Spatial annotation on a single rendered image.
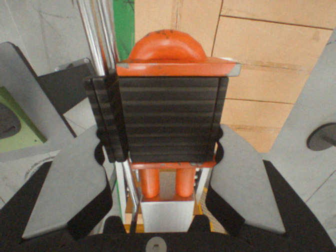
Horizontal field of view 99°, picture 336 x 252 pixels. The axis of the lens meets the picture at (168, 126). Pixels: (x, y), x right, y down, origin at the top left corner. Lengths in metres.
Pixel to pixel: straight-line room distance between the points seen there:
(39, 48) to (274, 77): 1.76
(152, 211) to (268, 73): 0.96
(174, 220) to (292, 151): 2.29
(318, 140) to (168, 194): 2.38
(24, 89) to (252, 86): 1.14
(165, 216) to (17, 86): 0.82
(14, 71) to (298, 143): 2.57
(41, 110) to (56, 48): 0.85
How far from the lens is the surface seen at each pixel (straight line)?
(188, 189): 0.18
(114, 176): 1.74
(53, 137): 0.95
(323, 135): 2.48
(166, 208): 0.19
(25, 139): 1.01
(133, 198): 0.17
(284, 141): 2.25
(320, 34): 1.16
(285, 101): 1.17
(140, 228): 0.54
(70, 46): 1.58
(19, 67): 0.86
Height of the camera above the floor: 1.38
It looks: 60 degrees down
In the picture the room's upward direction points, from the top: 177 degrees clockwise
